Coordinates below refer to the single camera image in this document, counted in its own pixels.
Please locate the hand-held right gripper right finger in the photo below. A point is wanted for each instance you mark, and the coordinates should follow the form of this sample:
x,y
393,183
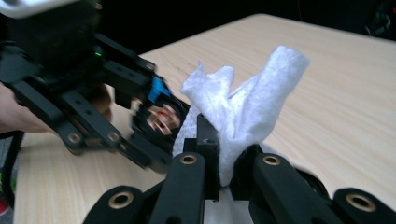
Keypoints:
x,y
243,174

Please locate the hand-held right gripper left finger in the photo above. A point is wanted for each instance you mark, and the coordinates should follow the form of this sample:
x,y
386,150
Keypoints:
x,y
211,161

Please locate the blue and black toy car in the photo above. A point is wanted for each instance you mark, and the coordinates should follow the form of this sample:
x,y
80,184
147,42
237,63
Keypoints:
x,y
158,121

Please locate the white wet wipe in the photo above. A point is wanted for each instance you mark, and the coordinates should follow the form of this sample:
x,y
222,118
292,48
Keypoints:
x,y
249,109

